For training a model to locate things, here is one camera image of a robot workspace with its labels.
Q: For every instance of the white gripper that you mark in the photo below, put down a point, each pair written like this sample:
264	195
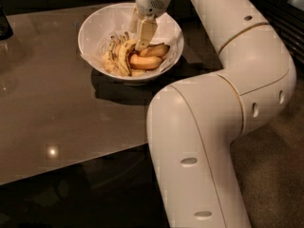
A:
149	1

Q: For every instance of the spotted yellow banana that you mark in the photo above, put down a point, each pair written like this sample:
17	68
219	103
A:
123	56

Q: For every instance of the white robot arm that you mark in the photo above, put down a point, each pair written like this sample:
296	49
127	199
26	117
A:
192	122

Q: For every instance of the upper orange-yellow banana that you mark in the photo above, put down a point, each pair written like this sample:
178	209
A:
160	50

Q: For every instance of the white ceramic bowl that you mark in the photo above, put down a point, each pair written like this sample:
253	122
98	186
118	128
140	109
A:
95	26

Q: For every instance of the white paper liner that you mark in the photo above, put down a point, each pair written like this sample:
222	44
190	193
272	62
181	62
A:
167	32

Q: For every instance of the small bananas bunch left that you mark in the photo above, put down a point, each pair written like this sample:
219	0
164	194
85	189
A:
110	58

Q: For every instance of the dark object at table edge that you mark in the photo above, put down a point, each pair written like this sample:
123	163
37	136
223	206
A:
5	28

